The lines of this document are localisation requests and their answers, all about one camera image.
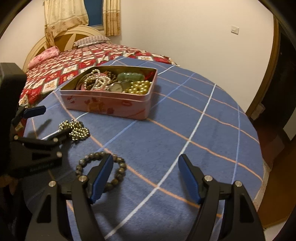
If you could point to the wristwatch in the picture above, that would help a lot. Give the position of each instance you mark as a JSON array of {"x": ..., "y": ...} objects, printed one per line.
[{"x": 115, "y": 87}]

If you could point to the pink tin box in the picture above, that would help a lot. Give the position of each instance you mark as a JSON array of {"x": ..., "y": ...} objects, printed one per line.
[{"x": 104, "y": 104}]

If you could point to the wooden door frame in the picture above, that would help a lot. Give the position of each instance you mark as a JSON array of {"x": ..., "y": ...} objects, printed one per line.
[{"x": 271, "y": 69}]

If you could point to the dark wooden furniture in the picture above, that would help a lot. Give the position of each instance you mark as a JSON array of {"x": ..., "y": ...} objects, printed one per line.
[{"x": 284, "y": 104}]

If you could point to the bed with red patterned quilt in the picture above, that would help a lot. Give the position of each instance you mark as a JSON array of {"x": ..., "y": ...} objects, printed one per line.
[{"x": 69, "y": 60}]

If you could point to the green jade bangle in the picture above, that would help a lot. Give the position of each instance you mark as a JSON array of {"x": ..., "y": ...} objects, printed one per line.
[{"x": 129, "y": 76}]

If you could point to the white wall switch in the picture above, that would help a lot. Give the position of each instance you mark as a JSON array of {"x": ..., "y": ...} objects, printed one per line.
[{"x": 235, "y": 29}]

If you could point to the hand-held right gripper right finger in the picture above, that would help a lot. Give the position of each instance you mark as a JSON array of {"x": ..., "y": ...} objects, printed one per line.
[{"x": 189, "y": 180}]

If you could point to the cream floral curtain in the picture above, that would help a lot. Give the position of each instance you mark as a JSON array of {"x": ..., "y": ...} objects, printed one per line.
[
  {"x": 112, "y": 18},
  {"x": 64, "y": 16}
]

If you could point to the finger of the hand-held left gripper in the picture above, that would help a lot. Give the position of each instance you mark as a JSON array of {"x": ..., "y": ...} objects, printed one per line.
[
  {"x": 34, "y": 111},
  {"x": 41, "y": 148}
]

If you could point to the blue plaid blanket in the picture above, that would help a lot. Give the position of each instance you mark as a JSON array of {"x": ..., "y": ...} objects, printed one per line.
[{"x": 185, "y": 115}]

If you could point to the striped pillow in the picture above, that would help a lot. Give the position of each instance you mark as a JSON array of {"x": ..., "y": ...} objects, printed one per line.
[{"x": 90, "y": 41}]

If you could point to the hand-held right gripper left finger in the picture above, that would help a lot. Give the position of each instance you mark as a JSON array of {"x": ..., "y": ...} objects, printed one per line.
[{"x": 101, "y": 178}]

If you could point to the window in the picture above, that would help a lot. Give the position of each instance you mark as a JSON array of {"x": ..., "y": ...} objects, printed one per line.
[{"x": 94, "y": 14}]

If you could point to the pink pillow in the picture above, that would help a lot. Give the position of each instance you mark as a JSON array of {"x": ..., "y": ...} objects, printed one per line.
[{"x": 41, "y": 58}]

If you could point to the cream wooden headboard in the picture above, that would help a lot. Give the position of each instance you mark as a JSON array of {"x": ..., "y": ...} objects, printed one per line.
[{"x": 76, "y": 29}]

